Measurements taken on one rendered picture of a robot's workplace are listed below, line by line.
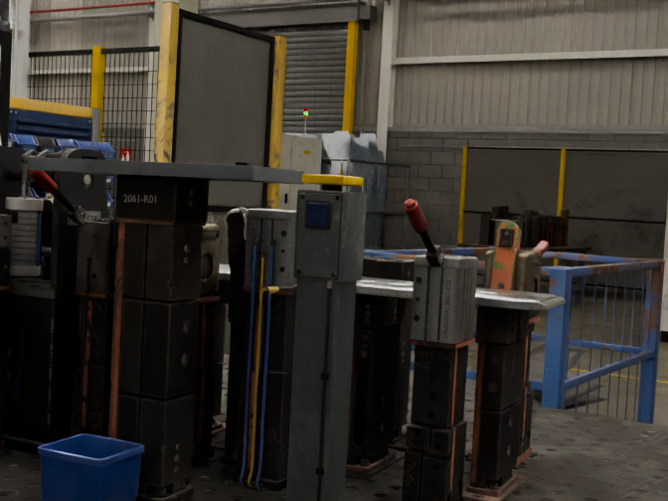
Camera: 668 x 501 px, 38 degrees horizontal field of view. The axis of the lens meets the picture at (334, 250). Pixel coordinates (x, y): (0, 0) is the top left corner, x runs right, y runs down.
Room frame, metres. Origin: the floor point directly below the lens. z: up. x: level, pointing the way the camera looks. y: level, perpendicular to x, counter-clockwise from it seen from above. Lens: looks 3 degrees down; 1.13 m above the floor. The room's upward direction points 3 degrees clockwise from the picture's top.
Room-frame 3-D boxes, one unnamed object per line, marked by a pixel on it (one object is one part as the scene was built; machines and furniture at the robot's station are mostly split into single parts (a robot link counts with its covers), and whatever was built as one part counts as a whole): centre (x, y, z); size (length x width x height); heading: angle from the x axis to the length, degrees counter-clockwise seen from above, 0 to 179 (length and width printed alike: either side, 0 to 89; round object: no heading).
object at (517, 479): (1.50, -0.26, 0.84); 0.18 x 0.06 x 0.29; 154
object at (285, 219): (1.47, 0.08, 0.90); 0.13 x 0.10 x 0.41; 154
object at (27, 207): (1.62, 0.48, 0.94); 0.18 x 0.13 x 0.49; 64
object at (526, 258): (1.68, -0.31, 0.88); 0.15 x 0.11 x 0.36; 154
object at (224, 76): (5.04, 0.60, 1.00); 1.04 x 0.14 x 2.00; 148
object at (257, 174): (1.36, 0.24, 1.16); 0.37 x 0.14 x 0.02; 64
